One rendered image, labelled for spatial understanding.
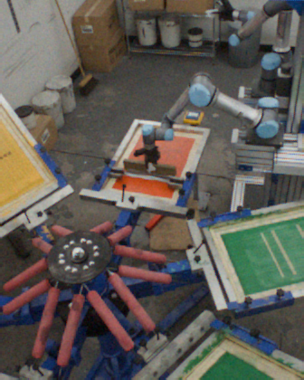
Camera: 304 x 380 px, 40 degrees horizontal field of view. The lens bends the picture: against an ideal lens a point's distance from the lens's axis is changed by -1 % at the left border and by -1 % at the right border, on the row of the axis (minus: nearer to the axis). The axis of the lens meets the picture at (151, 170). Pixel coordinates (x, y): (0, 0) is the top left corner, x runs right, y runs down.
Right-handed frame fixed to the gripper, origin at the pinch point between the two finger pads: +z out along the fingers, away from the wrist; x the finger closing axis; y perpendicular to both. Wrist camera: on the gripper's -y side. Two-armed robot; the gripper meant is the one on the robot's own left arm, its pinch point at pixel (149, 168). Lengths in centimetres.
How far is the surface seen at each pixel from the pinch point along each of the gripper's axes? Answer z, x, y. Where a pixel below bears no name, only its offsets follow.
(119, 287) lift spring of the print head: -23, -99, 22
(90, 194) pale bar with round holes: -3.9, -34.3, -27.2
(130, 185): 4.8, -12.5, -9.5
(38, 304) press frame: -2, -109, -22
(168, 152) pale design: 4.9, 24.0, 5.5
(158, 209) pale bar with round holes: -3.4, -35.0, 17.9
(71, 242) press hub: -32, -88, -6
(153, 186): 4.9, -10.6, 5.6
